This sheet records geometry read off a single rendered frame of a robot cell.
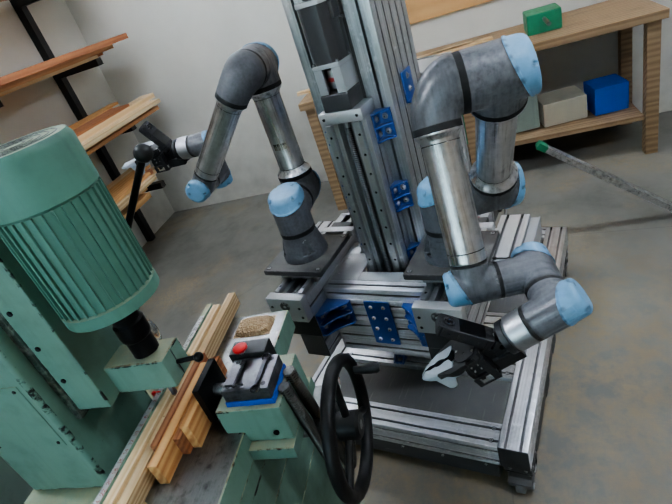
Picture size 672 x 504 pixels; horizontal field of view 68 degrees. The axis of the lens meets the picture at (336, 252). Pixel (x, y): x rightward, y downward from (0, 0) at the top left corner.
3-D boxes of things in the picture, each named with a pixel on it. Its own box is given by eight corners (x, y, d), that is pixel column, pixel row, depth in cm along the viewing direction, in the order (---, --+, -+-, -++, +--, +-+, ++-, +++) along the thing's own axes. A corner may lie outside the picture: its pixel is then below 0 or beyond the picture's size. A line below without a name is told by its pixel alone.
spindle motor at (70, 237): (132, 328, 81) (17, 154, 66) (48, 341, 86) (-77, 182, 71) (176, 267, 96) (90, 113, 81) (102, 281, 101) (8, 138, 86)
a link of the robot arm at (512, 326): (521, 325, 90) (514, 297, 97) (499, 337, 92) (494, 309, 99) (545, 349, 92) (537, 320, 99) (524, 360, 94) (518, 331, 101)
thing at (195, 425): (201, 447, 95) (187, 426, 92) (193, 447, 96) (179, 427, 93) (229, 382, 109) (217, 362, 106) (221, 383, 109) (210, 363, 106)
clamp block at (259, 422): (295, 440, 94) (278, 409, 89) (231, 445, 97) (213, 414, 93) (310, 381, 106) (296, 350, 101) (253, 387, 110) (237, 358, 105)
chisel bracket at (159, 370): (181, 392, 97) (161, 361, 93) (122, 398, 101) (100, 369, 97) (196, 364, 103) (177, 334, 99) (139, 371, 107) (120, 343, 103)
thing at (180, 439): (190, 454, 95) (179, 438, 92) (182, 454, 95) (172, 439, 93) (227, 370, 112) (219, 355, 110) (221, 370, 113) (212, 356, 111)
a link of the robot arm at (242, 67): (258, 72, 130) (208, 211, 158) (271, 62, 139) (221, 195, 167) (218, 50, 129) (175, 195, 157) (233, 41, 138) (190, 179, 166)
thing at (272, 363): (275, 403, 91) (264, 382, 88) (222, 408, 94) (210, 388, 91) (291, 352, 101) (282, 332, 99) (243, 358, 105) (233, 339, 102)
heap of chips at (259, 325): (269, 333, 119) (266, 328, 118) (232, 338, 122) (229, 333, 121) (276, 315, 125) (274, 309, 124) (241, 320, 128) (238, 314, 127)
